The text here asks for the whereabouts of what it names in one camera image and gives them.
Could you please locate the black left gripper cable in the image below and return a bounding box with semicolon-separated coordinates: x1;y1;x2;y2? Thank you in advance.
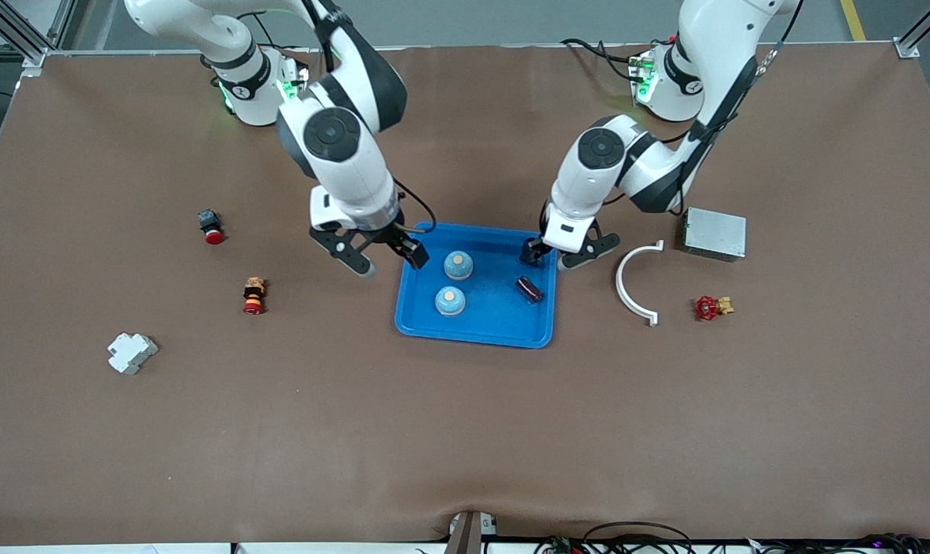
665;0;805;216

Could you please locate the white curved plastic bracket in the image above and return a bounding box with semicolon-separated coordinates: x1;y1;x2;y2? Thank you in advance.
615;240;665;327

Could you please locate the brass valve red handle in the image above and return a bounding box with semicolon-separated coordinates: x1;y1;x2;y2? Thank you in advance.
694;295;735;322

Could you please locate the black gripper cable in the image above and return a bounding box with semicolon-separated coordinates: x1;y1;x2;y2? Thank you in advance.
665;0;805;216
392;179;437;234

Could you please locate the grey camera bracket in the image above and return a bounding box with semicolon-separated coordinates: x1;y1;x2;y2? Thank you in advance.
445;511;500;554

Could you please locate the blue plastic tray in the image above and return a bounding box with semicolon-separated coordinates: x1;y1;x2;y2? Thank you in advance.
394;222;559;349

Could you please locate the black looped cable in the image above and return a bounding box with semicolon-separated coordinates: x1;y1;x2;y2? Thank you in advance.
584;522;694;554

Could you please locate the silver metal box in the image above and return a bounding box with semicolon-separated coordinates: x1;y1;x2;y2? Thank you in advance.
682;206;748;263

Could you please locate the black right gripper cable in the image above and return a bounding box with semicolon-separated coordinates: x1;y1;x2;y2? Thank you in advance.
392;179;437;234

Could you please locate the black cable bundle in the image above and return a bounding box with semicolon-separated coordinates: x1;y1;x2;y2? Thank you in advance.
742;532;930;554

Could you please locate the black left arm base cable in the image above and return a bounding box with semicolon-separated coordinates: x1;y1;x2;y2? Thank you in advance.
561;37;642;82

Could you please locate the aluminium frame post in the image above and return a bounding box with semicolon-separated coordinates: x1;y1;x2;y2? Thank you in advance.
0;0;50;72
894;0;930;59

